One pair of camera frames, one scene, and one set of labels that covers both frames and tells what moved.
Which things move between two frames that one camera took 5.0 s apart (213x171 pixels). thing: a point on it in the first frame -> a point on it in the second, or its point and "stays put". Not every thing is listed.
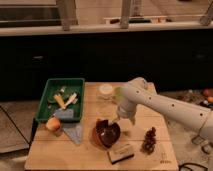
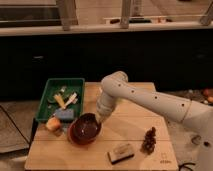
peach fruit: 53,124 stays put
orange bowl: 95,137 -> 83,129
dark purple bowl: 109,132 -> 85,128
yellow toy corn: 60,100 stays put
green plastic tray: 47,109 stays put
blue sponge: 64,113 stays put
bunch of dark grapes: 149,142 stays put
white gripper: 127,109 -> 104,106
